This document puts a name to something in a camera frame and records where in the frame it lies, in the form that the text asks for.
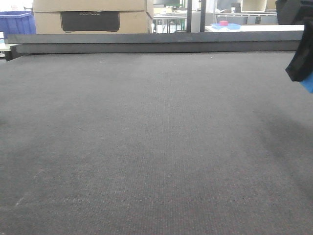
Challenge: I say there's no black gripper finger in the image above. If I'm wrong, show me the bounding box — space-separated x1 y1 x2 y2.
286 20 313 82

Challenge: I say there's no blue block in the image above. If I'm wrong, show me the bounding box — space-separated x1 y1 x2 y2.
300 73 313 94

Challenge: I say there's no dark grey conveyor belt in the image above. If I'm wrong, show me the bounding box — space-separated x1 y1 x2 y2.
0 52 313 235

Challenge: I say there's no white table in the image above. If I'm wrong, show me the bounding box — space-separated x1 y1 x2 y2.
205 24 304 32

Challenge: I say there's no blue tray on white table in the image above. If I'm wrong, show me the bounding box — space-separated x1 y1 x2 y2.
211 23 241 30

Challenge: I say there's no large cardboard box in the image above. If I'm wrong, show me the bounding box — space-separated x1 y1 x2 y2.
32 0 153 34

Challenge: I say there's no blue plastic crate far left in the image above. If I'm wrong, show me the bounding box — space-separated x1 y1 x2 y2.
0 11 36 39

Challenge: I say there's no dark conveyor side rail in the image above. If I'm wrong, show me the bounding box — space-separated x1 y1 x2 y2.
6 31 303 54

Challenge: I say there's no black vertical post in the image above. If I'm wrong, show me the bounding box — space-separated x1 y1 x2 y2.
186 0 193 33

